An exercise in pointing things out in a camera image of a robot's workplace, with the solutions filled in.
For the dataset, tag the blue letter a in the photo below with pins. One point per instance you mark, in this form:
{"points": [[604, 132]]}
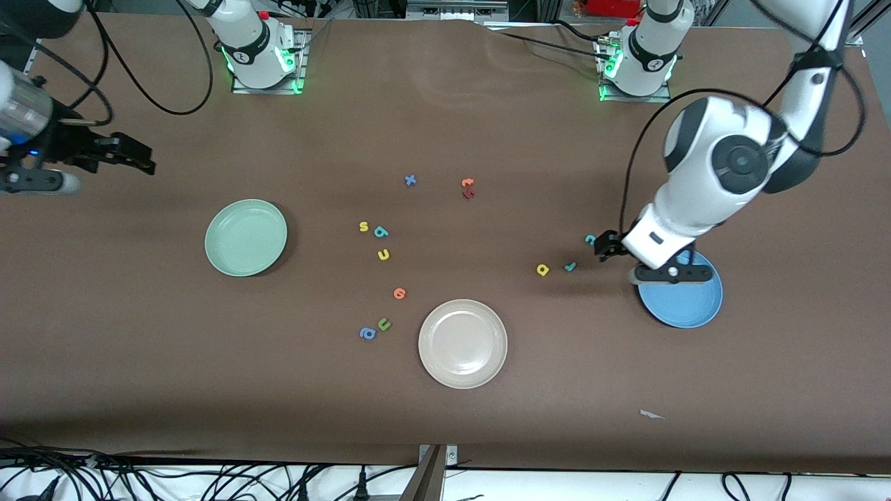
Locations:
{"points": [[367, 333]]}

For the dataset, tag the grey metal bracket plate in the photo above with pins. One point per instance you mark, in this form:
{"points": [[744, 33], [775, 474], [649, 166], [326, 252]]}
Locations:
{"points": [[451, 456]]}

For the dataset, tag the blue plate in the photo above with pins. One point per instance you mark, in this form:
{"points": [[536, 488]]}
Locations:
{"points": [[686, 306]]}

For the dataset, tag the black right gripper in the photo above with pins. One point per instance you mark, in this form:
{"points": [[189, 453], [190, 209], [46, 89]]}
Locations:
{"points": [[72, 142]]}

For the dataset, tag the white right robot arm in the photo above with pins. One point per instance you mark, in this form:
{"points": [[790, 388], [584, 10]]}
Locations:
{"points": [[250, 42]]}

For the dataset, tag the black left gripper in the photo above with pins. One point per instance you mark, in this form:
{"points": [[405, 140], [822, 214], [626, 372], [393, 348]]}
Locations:
{"points": [[610, 245]]}

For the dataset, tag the grey device box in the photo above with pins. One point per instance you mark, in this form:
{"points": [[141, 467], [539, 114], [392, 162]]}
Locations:
{"points": [[456, 8]]}

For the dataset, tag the green plate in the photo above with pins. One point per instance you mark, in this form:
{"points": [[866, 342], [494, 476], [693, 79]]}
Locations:
{"points": [[240, 243]]}

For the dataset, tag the aluminium frame profile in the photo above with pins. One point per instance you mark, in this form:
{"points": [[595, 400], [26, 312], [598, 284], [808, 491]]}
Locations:
{"points": [[860, 24], [38, 62]]}

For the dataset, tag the black power plug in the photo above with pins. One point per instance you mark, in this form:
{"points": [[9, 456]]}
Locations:
{"points": [[303, 490], [362, 487]]}

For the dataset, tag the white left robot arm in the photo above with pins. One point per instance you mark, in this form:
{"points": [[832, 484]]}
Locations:
{"points": [[710, 174]]}

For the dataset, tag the red box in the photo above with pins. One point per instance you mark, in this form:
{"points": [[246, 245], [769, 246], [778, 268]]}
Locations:
{"points": [[612, 7]]}

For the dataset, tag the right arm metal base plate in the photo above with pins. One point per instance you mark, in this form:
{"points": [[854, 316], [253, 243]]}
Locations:
{"points": [[299, 85]]}

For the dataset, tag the beige plate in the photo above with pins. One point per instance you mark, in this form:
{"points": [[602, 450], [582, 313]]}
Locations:
{"points": [[463, 344]]}

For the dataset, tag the grey metal post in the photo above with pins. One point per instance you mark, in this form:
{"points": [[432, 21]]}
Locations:
{"points": [[426, 480]]}

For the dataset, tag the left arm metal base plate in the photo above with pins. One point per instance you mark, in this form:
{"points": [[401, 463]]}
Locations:
{"points": [[661, 97]]}

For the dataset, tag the brown table cover sheet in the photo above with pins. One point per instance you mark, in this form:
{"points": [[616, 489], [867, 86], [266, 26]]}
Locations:
{"points": [[445, 125]]}

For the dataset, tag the white paper scrap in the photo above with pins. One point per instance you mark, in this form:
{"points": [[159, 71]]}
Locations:
{"points": [[651, 415]]}

